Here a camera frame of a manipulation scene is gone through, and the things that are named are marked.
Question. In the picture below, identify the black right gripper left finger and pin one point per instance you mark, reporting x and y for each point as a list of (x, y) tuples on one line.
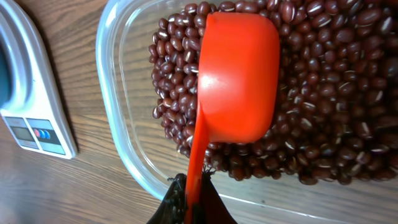
[(173, 206)]

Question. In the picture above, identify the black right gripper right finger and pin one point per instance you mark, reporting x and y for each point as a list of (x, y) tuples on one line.
[(210, 209)]

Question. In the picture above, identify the red plastic measuring scoop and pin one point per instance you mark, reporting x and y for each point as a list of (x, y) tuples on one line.
[(237, 86)]

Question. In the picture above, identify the white digital kitchen scale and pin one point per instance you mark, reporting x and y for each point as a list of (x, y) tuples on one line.
[(34, 115)]

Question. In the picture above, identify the blue plastic bowl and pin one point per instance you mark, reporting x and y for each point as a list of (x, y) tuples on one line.
[(6, 84)]

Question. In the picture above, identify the red beans in container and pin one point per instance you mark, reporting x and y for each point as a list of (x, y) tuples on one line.
[(336, 112)]

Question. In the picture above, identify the clear plastic bean container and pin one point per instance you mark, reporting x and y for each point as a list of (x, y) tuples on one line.
[(124, 36)]

